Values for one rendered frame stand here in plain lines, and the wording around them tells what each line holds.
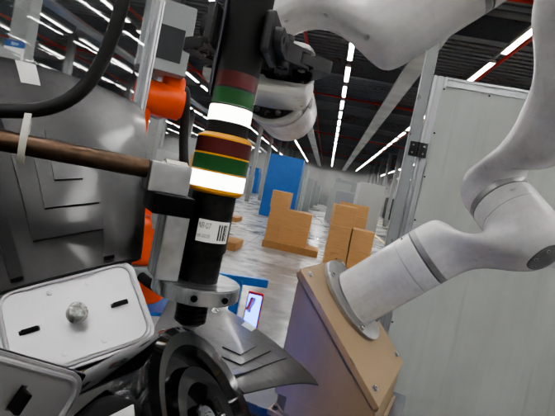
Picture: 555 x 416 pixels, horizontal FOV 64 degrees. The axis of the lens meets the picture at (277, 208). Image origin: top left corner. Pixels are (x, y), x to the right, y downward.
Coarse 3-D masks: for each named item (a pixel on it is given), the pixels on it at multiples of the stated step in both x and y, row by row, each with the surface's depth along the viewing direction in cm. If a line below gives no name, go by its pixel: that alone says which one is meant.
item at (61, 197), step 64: (0, 64) 39; (0, 128) 35; (64, 128) 38; (128, 128) 43; (0, 192) 32; (64, 192) 34; (128, 192) 37; (0, 256) 30; (64, 256) 31; (128, 256) 33
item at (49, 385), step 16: (0, 352) 19; (0, 368) 19; (16, 368) 20; (32, 368) 20; (48, 368) 21; (0, 384) 20; (16, 384) 20; (32, 384) 21; (48, 384) 21; (64, 384) 22; (80, 384) 23; (0, 400) 20; (32, 400) 21; (48, 400) 22; (64, 400) 22
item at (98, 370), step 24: (168, 336) 26; (192, 336) 29; (120, 360) 25; (144, 360) 24; (168, 360) 25; (192, 360) 29; (216, 360) 30; (96, 384) 24; (120, 384) 23; (144, 384) 22; (168, 384) 25; (192, 384) 27; (216, 384) 29; (72, 408) 23; (96, 408) 23; (120, 408) 22; (144, 408) 22; (168, 408) 24; (192, 408) 26; (216, 408) 28; (240, 408) 30
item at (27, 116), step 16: (128, 0) 30; (112, 16) 30; (112, 32) 30; (112, 48) 30; (96, 64) 30; (80, 80) 30; (96, 80) 30; (64, 96) 30; (80, 96) 30; (0, 112) 28; (16, 112) 28; (32, 112) 29; (48, 112) 29
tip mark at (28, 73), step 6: (18, 60) 41; (18, 66) 40; (24, 66) 41; (30, 66) 41; (18, 72) 40; (24, 72) 40; (30, 72) 41; (36, 72) 41; (24, 78) 40; (30, 78) 40; (36, 78) 41; (36, 84) 40
